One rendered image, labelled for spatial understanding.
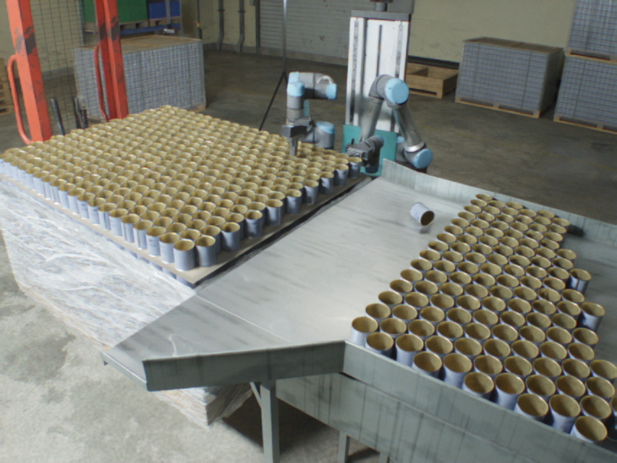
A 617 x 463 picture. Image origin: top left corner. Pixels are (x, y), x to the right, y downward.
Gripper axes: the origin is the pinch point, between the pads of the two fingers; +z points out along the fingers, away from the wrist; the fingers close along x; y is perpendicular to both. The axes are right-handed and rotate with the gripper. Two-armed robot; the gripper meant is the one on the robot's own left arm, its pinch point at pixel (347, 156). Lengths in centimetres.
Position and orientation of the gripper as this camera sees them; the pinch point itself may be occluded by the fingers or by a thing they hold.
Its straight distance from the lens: 243.2
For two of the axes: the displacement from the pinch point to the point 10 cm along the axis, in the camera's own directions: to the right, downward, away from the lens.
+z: -5.7, 3.7, -7.4
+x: 8.2, 3.2, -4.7
